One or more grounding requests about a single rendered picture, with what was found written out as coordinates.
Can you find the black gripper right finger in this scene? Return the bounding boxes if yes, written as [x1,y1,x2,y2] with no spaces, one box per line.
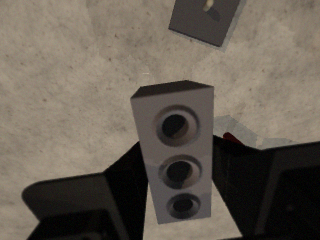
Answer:
[212,135,320,236]

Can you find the red peg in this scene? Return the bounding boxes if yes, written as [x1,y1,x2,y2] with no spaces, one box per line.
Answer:
[223,132,244,145]

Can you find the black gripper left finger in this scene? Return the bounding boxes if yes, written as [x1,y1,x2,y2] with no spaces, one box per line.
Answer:
[21,141,148,240]

